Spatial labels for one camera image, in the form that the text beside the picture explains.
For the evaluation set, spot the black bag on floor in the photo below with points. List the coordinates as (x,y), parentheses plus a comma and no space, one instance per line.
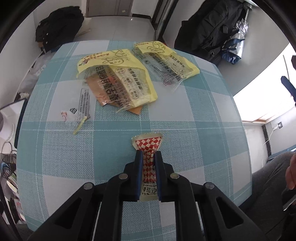
(60,27)

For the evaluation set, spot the clear plastic bag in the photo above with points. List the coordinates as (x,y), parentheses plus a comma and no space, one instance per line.
(29,82)

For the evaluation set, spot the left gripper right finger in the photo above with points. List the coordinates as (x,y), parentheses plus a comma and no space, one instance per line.
(163,171)

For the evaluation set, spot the white box with navy side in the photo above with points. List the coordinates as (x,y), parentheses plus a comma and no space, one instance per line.
(11,120)

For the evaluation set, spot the grey door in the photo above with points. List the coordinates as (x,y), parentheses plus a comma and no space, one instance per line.
(108,8)

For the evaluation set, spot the person's right hand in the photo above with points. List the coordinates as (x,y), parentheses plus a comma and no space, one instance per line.
(290,175)

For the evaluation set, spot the black hanging backpack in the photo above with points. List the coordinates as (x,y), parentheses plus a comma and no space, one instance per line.
(204,33)

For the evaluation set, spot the small clear plastic wrapper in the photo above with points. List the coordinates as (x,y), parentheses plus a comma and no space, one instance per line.
(75,117)

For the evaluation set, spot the red checkered ketchup sachet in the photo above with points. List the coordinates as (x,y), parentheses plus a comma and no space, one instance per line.
(149,144)

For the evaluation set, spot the grey trouser leg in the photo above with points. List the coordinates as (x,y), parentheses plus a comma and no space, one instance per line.
(264,206)

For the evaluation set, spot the silver folded umbrella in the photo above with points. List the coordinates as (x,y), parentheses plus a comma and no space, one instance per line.
(232,49)

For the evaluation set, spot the yellow bread wrapper with cardboard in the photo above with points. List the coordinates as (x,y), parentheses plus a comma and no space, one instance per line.
(118,78)

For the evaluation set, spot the cluttered box of cables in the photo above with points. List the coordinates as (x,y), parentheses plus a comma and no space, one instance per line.
(9,182)

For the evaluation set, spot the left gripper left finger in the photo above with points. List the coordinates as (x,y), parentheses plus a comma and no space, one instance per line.
(133,184)

